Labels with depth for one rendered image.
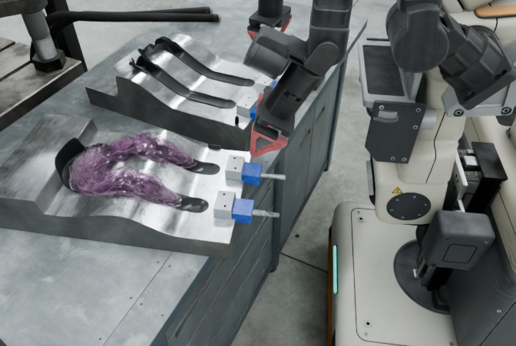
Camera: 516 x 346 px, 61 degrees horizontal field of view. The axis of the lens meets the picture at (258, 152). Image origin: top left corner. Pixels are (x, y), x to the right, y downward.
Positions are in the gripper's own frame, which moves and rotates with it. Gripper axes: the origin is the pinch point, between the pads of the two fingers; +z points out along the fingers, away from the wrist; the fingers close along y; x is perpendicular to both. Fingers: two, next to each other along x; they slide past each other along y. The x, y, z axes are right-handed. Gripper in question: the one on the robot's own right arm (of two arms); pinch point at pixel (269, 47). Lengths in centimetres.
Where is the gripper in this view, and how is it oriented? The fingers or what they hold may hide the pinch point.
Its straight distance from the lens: 109.7
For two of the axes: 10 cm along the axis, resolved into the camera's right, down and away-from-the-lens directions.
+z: -0.2, 7.3, 6.8
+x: 9.0, 3.1, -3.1
